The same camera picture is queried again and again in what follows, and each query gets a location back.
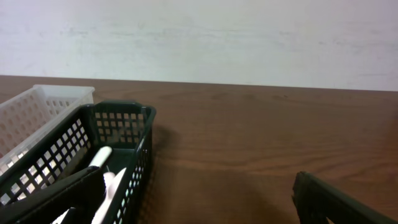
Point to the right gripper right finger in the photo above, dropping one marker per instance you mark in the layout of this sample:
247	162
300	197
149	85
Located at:
319	202

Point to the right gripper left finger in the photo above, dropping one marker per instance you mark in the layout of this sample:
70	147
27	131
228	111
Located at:
83	191

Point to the white plastic fork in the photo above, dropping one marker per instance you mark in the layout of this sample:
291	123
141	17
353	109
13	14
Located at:
103	208
101	156

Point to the clear plastic basket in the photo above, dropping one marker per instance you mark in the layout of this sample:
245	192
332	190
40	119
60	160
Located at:
31	115

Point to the black plastic basket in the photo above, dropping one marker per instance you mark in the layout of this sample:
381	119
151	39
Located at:
71	145

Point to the white plastic spoon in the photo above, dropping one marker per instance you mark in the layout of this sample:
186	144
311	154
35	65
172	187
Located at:
108	178

